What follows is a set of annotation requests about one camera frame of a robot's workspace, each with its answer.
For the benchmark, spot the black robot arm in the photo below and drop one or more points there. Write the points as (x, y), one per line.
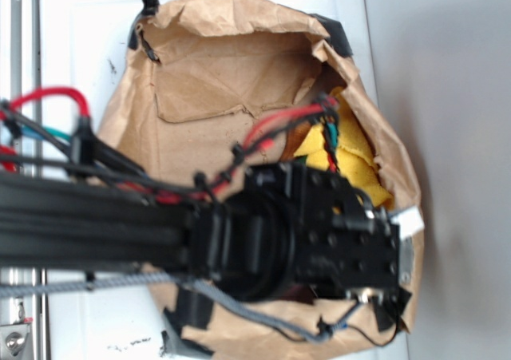
(290, 225)

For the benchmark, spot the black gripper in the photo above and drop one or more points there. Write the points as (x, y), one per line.
(345, 246)

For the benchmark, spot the brown paper bag bin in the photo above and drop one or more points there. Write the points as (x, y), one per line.
(210, 89)

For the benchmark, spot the silver metal rail frame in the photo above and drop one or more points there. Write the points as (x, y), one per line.
(24, 320)

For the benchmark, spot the yellow cloth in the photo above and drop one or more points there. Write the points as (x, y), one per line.
(354, 154)

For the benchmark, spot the white plastic tray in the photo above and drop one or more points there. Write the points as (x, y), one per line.
(83, 45)

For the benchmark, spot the light orange wood chip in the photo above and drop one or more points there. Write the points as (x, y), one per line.
(294, 139)

